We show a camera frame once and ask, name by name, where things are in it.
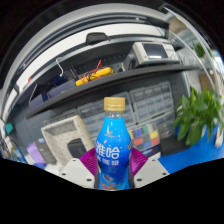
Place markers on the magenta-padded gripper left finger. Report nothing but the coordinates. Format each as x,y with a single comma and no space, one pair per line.
78,171

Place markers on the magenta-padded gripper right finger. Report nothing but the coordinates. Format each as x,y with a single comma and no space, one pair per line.
148,171

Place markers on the blue drink bottle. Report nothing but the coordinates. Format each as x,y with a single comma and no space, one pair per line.
113,150

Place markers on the black rectangular speaker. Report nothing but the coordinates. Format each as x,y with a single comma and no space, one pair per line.
77,148

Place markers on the black flat case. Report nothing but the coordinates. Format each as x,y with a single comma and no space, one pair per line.
170,145

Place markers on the clear organizer box, coloured parts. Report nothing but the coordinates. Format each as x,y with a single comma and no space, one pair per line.
146,136

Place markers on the dark grey flat box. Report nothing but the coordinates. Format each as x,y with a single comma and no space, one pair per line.
48,151

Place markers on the white perforated tray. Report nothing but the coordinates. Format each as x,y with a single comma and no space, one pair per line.
61,133

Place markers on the purple plastic bag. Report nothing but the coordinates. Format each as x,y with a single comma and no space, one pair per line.
35,153

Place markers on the green potted plant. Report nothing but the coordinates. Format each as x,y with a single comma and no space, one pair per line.
196,116

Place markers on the teal device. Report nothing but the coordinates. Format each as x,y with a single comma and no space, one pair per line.
9,129

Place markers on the dark blue flat box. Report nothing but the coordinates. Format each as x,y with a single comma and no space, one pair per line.
61,88
38,100

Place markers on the yellow meter with red leads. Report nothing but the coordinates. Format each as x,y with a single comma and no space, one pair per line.
96,75

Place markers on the grey oscilloscope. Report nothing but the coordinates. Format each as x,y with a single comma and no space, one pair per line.
155,52

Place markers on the white shelf rack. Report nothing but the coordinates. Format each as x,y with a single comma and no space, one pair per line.
200,50

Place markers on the black rounded case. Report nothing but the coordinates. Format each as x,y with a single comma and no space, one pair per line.
97,38

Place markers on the black wall shelf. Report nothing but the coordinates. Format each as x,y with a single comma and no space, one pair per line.
100,88

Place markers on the grey wall shelf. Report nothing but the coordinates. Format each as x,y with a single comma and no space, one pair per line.
126,37

